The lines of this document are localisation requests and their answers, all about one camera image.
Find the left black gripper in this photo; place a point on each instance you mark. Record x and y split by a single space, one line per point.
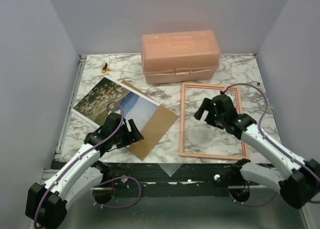
135 135

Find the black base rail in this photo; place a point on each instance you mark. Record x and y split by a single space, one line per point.
127 180

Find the yellow black screwdriver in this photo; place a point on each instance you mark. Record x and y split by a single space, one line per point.
105 68

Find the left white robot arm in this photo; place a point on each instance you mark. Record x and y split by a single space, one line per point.
48 203

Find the pink wooden picture frame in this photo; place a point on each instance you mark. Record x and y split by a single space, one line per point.
182 153

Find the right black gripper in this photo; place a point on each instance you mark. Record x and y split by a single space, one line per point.
205 105

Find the pink translucent plastic toolbox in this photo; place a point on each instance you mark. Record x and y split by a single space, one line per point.
179 56

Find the landscape photo print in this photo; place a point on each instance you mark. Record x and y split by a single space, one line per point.
110 96

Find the brown cardboard backing board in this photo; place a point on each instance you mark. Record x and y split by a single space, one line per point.
153 120

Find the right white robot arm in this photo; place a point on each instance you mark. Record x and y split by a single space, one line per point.
296 180

